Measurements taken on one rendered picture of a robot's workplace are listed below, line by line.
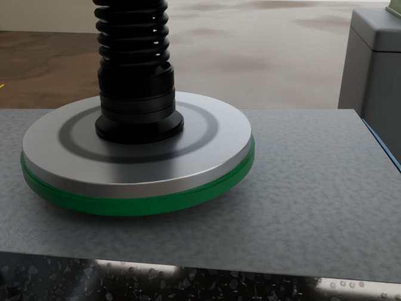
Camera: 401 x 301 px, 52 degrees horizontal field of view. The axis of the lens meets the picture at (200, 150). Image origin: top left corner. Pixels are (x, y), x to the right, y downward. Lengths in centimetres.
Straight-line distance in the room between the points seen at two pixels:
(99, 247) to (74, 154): 8
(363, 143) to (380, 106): 76
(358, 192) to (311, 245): 10
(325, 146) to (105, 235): 28
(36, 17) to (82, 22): 62
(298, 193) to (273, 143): 11
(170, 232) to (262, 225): 8
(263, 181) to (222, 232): 9
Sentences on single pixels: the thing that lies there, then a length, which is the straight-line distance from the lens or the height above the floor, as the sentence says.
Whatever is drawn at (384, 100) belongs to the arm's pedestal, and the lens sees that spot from 128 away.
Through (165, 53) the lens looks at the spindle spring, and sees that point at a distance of 37.
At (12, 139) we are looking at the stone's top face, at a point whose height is 84.
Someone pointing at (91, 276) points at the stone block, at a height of 83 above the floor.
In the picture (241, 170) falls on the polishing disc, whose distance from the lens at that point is 35.
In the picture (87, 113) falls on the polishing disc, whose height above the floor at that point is 90.
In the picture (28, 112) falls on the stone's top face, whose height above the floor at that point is 84.
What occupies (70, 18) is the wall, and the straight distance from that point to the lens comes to 582.
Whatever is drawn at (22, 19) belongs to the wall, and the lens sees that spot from 614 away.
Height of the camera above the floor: 106
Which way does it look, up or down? 27 degrees down
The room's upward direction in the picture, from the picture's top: straight up
